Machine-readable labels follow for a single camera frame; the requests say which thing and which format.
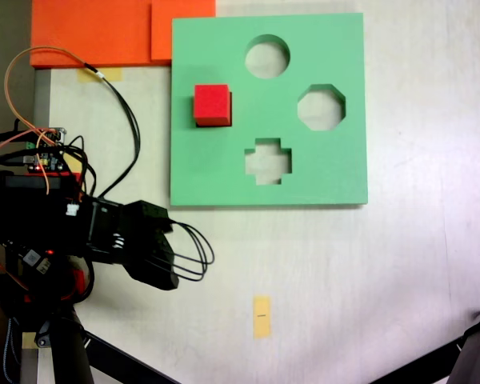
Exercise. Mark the small black circuit board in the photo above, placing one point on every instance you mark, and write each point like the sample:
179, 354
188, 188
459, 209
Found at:
34, 259

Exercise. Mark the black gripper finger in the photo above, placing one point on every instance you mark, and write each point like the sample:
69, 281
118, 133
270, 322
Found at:
162, 272

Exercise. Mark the green shape sorting board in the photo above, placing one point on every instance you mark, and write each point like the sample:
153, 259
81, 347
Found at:
208, 168

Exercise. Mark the yellow tape square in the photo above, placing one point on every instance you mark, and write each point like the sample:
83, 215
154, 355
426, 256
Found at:
28, 340
75, 164

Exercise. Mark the thick black tripod leg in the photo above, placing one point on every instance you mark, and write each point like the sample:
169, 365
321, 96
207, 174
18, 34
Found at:
70, 352
478, 352

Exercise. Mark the wide yellow tape strip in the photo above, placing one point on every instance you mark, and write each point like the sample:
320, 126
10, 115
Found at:
112, 74

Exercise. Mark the large orange foam block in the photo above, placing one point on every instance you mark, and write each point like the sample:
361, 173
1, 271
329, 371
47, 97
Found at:
90, 34

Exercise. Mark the red square block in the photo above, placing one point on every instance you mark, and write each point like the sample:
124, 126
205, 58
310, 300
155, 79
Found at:
211, 102

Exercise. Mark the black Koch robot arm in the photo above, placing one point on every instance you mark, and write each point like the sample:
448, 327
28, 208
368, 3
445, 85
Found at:
44, 216

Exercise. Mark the yellow tape marker strip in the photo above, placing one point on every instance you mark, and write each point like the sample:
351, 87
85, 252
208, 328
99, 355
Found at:
262, 317

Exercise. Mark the circuit board with green terminal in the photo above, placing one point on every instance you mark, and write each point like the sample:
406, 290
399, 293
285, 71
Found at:
50, 154

